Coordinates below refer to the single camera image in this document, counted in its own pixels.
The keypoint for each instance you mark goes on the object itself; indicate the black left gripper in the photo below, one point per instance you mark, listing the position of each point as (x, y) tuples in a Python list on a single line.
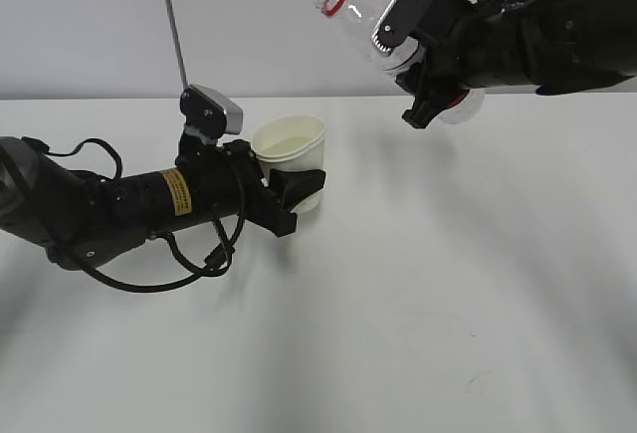
[(227, 180)]

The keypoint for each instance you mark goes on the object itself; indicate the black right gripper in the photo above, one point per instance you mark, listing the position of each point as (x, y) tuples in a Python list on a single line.
[(460, 54)]

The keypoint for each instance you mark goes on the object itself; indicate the white paper cup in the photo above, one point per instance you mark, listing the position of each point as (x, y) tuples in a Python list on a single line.
[(292, 144)]

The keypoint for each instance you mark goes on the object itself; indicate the Nongfu Spring water bottle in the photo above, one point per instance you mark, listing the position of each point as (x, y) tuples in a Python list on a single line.
[(357, 21)]

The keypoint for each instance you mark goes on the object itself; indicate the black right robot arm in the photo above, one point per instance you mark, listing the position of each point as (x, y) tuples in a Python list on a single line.
[(559, 47)]

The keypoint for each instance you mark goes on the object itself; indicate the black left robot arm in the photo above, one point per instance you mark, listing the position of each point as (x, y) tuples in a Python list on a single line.
[(101, 218)]

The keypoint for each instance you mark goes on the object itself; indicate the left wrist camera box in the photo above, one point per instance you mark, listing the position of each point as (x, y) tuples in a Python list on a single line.
[(209, 115)]

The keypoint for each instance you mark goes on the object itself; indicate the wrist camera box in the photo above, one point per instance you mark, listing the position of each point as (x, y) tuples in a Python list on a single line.
[(397, 22), (209, 115)]

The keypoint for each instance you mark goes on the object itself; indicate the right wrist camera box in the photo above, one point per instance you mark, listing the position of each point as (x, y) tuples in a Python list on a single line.
[(397, 22)]

